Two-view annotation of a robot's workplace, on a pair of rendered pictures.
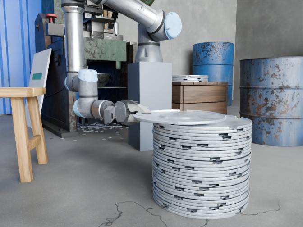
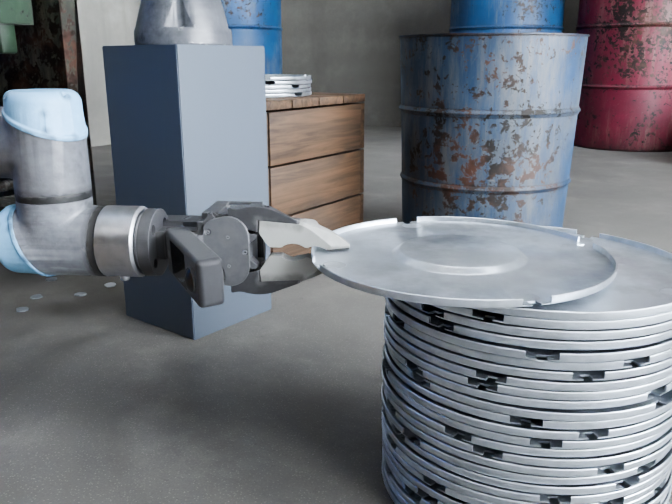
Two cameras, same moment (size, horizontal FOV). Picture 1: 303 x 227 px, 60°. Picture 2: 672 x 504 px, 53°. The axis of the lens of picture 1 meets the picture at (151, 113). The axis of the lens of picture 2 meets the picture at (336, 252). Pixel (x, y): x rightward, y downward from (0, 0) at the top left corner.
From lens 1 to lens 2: 0.45 m
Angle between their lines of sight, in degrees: 28
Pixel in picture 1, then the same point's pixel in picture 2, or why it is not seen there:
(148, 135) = not seen: hidden behind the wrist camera
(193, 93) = (293, 135)
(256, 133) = not seen: hidden behind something
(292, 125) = (544, 206)
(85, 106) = (59, 237)
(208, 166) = (643, 418)
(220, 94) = (349, 130)
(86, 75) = (54, 115)
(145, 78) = (197, 101)
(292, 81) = (549, 96)
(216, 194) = (649, 488)
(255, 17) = not seen: outside the picture
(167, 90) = (255, 136)
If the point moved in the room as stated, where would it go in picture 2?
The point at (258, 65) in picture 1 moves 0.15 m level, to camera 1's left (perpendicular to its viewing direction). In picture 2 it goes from (469, 55) to (407, 54)
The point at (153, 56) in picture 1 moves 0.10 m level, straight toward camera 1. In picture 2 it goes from (209, 23) to (230, 20)
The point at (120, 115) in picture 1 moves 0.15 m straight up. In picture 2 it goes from (228, 261) to (222, 109)
